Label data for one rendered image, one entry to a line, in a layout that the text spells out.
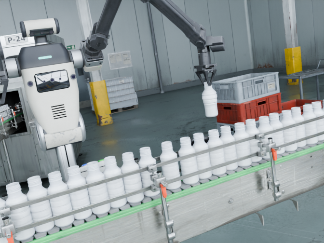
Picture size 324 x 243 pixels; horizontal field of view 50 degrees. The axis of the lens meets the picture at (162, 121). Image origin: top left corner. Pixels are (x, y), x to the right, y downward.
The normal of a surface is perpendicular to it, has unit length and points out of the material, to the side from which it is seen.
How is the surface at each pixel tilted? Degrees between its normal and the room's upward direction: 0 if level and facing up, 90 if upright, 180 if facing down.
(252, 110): 90
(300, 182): 90
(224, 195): 90
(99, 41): 141
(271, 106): 90
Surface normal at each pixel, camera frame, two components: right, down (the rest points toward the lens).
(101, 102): 0.42, 0.11
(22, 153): 0.12, 0.16
